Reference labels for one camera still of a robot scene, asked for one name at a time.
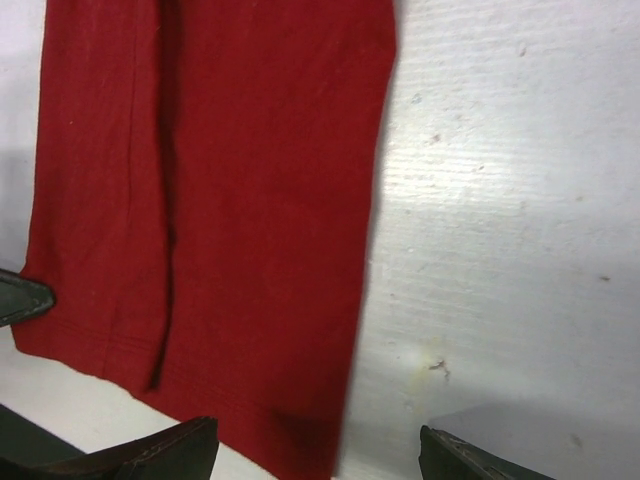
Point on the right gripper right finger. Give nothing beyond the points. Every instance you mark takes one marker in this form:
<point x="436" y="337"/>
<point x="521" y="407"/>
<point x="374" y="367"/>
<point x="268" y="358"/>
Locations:
<point x="444" y="456"/>

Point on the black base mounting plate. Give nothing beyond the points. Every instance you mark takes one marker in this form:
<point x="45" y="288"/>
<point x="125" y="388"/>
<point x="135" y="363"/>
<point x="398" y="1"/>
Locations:
<point x="26" y="443"/>

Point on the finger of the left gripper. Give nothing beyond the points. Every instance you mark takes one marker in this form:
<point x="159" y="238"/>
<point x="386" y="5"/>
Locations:
<point x="22" y="299"/>

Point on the red t-shirt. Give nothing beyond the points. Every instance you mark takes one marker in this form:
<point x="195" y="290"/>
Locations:
<point x="202" y="199"/>

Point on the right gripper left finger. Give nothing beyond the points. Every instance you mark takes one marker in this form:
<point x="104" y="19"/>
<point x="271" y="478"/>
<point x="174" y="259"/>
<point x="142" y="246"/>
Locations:
<point x="184" y="451"/>

